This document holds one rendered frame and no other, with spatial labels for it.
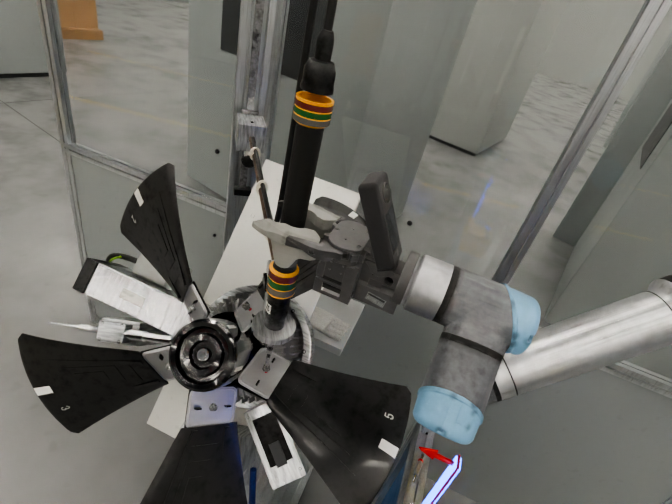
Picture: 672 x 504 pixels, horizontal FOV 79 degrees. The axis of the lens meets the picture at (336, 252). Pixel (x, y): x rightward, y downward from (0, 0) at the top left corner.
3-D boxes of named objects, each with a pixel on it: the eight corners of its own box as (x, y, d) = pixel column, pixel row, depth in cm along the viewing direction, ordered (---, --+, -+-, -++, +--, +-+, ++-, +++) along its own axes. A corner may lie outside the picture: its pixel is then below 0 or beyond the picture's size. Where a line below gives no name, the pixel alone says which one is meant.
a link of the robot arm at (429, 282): (449, 286, 46) (457, 252, 53) (411, 271, 47) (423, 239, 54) (427, 332, 50) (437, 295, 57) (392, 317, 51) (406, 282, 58)
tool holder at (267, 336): (248, 305, 69) (254, 259, 63) (289, 305, 71) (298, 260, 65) (252, 346, 62) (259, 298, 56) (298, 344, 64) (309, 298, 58)
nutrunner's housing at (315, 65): (258, 330, 68) (305, 23, 42) (281, 330, 69) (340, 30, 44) (260, 349, 65) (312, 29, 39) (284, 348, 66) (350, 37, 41)
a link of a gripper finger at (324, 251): (282, 252, 49) (353, 268, 50) (284, 241, 48) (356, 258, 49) (289, 232, 53) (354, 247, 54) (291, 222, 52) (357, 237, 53)
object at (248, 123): (234, 138, 114) (236, 107, 109) (259, 141, 116) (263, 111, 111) (236, 153, 106) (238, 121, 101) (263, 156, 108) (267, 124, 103)
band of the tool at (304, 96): (289, 114, 48) (293, 89, 46) (324, 119, 49) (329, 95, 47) (295, 127, 44) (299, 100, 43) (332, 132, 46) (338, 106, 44)
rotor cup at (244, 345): (183, 369, 79) (143, 378, 67) (214, 300, 81) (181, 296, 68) (248, 401, 77) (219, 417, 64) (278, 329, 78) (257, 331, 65)
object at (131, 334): (204, 349, 82) (51, 327, 88) (205, 338, 83) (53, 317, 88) (199, 350, 80) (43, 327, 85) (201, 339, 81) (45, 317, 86)
